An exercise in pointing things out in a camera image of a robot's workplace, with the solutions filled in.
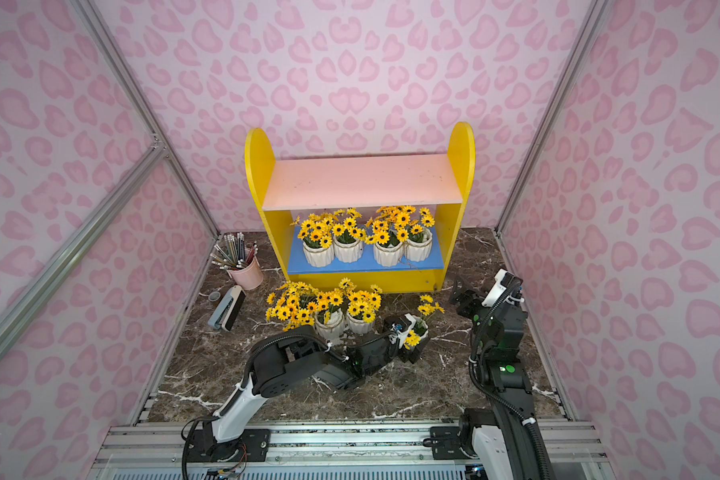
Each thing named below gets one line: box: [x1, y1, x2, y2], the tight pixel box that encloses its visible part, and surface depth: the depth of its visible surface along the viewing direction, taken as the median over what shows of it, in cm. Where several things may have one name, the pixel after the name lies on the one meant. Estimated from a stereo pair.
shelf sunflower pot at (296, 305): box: [265, 280, 321, 332], surface depth 87 cm
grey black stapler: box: [208, 285, 246, 332], surface depth 97 cm
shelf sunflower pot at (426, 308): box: [404, 294, 445, 350], surface depth 86 cm
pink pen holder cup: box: [210, 232, 264, 290], surface depth 100 cm
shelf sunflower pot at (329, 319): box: [314, 290, 345, 344], surface depth 87 cm
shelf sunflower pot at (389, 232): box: [365, 205, 416, 267], surface depth 87 cm
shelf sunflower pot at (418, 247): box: [404, 207, 435, 262], surface depth 90 cm
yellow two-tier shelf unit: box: [244, 122, 476, 293], surface depth 80 cm
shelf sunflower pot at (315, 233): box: [290, 213, 336, 268], surface depth 85 cm
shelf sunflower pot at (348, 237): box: [332, 207, 366, 263], surface depth 88 cm
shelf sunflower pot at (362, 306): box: [339, 278, 383, 334], surface depth 86 cm
